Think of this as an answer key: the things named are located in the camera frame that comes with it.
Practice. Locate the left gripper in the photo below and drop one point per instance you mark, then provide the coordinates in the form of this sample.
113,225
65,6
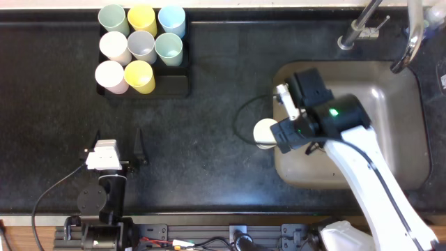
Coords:
129,164

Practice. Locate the pink cup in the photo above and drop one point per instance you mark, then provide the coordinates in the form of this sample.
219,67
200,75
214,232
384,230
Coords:
109,75

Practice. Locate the yellow cup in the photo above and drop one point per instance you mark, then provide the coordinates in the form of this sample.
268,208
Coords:
141,17
139,75

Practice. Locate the white cup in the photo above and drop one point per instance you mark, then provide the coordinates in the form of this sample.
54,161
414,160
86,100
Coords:
113,45
263,134

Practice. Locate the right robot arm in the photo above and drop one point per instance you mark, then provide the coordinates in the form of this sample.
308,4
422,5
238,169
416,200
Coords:
366,167

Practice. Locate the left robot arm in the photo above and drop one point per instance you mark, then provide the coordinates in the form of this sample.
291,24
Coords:
104,195

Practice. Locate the black tray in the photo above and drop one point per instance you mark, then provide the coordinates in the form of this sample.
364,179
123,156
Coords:
172,87

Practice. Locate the grey cup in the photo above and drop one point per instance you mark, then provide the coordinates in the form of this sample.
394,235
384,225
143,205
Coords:
141,43

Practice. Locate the green cup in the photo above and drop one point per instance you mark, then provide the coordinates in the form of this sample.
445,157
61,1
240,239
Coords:
111,17
169,47

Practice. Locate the blue cup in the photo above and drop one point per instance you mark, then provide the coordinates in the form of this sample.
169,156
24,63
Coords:
171,19

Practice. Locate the steel sink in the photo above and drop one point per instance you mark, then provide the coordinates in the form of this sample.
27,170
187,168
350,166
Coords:
393,87

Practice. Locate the steel tap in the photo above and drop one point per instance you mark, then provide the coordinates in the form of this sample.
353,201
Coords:
414,38

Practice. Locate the black container with white label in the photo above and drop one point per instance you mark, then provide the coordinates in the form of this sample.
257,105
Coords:
442,80

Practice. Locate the blue soap bottle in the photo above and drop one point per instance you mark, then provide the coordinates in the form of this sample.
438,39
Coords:
436,15

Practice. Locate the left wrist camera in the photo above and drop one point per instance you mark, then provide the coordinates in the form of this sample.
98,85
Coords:
104,154

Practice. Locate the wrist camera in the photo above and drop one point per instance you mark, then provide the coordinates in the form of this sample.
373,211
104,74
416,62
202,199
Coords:
104,154
288,101

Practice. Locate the mounting rail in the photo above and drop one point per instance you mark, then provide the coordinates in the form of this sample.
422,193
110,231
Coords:
209,233

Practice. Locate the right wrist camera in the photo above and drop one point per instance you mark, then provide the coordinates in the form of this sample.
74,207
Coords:
288,101

